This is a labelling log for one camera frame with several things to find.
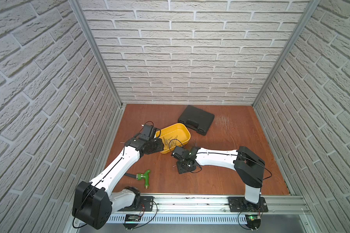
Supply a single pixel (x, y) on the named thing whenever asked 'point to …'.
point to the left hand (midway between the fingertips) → (163, 143)
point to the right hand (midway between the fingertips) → (183, 168)
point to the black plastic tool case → (197, 119)
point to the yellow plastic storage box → (178, 134)
